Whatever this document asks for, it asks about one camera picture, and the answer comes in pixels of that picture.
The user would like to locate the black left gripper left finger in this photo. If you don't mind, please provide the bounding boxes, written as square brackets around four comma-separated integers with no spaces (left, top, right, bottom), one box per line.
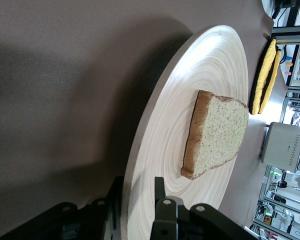
[0,176,127,240]

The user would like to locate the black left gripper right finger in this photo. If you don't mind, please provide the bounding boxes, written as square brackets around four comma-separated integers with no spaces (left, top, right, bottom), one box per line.
[149,176,254,240]

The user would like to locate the slice of toast bread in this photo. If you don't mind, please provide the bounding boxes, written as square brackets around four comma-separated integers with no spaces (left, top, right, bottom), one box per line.
[180,89,250,181]

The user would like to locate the round light wooden plate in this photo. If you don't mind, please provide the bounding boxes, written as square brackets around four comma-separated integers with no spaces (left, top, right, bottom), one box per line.
[118,24,249,240]

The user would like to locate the cream and chrome toaster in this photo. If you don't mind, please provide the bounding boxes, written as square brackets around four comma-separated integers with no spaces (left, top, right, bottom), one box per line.
[259,121,300,174]

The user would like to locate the yellow quilted oven mitt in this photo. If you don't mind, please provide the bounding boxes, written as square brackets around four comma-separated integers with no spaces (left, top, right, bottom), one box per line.
[258,48,283,116]
[247,37,278,116]

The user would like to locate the aluminium profile frame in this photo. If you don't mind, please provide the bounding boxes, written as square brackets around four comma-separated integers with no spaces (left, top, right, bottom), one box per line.
[249,164,300,240]

